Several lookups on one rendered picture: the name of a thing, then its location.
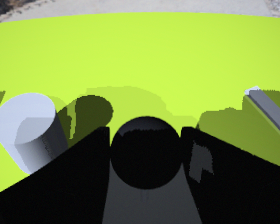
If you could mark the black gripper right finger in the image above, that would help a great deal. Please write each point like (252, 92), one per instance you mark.
(230, 186)

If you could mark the glass french press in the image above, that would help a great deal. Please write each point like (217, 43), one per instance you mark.
(147, 182)

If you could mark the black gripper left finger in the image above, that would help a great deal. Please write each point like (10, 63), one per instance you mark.
(72, 189)

